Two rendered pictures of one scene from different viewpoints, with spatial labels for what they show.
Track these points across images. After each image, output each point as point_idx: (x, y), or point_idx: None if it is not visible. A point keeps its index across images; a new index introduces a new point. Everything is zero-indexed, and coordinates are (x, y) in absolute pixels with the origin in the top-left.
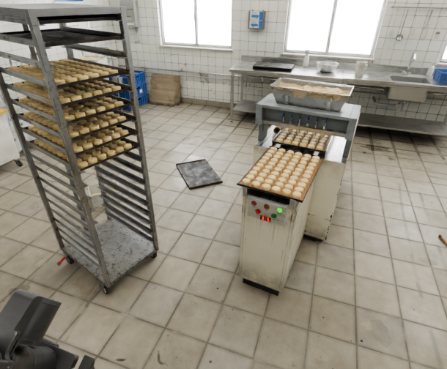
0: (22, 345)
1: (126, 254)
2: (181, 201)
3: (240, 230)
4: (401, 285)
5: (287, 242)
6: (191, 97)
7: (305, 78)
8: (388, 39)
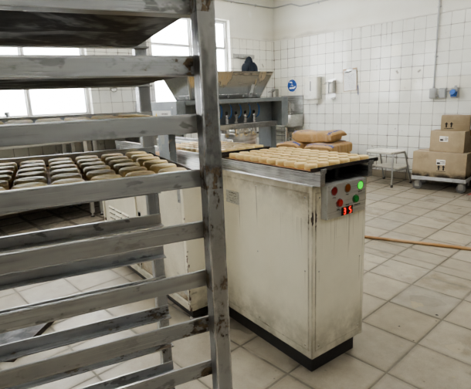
0: None
1: None
2: None
3: (198, 338)
4: (369, 268)
5: (362, 238)
6: None
7: (38, 144)
8: (103, 91)
